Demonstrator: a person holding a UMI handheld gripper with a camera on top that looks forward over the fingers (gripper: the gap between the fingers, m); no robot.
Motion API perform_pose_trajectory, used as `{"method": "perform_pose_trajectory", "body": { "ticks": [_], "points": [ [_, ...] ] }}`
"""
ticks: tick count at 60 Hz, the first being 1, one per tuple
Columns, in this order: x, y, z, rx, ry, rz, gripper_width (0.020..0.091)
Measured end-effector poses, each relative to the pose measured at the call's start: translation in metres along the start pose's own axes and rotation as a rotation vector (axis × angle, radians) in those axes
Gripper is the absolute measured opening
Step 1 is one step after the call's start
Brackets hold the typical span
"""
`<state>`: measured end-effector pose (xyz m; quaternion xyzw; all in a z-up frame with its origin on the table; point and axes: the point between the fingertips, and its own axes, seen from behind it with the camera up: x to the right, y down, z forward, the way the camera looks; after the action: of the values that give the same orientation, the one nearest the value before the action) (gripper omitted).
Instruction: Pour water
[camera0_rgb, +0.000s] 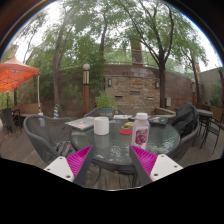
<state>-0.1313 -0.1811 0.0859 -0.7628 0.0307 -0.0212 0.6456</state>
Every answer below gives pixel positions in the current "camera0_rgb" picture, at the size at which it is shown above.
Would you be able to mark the group of dark chairs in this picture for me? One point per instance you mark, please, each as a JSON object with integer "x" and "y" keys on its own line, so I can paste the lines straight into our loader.
{"x": 8, "y": 120}

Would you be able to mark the orange canopy tent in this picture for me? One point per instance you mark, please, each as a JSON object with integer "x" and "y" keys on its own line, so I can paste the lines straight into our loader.
{"x": 15, "y": 71}

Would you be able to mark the blue yellow striped cone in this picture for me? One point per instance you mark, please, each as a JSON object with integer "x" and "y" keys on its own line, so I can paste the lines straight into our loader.
{"x": 56, "y": 111}

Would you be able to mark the flat round red coaster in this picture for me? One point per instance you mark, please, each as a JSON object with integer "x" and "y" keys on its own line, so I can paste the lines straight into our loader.
{"x": 125, "y": 131}

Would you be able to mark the yellow card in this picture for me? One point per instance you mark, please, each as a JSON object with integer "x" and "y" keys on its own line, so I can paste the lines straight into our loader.
{"x": 128, "y": 124}

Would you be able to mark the white booklet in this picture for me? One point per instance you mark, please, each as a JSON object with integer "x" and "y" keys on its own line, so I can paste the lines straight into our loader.
{"x": 121, "y": 116}

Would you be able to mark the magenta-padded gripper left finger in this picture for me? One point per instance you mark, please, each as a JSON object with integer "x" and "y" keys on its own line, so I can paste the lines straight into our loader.
{"x": 78, "y": 161}

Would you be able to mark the green plant in blue pot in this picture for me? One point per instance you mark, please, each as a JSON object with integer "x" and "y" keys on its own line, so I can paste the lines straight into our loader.
{"x": 105, "y": 103}

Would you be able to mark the dark high table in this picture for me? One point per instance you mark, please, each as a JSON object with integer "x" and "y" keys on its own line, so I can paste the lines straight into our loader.
{"x": 205, "y": 115}

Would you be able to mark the grey wicker chair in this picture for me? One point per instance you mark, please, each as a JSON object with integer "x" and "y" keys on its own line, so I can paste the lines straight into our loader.
{"x": 188, "y": 143}
{"x": 91, "y": 111}
{"x": 41, "y": 133}

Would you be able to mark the white cup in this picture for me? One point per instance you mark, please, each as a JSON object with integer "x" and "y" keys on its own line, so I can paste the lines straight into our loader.
{"x": 101, "y": 126}

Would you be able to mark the wooden lamp post with globe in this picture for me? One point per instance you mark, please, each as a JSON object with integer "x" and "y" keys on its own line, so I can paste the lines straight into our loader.
{"x": 86, "y": 93}

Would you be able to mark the black jacket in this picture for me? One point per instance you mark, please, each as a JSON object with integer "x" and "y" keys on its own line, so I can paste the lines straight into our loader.
{"x": 185, "y": 118}

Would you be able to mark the pink drink bottle white cap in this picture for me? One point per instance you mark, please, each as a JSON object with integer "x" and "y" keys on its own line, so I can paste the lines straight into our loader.
{"x": 140, "y": 133}

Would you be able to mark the wall lantern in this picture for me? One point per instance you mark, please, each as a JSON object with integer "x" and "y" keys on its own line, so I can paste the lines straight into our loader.
{"x": 157, "y": 84}
{"x": 109, "y": 82}

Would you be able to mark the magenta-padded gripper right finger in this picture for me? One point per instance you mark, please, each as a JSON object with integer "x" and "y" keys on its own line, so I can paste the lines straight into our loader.
{"x": 145, "y": 160}

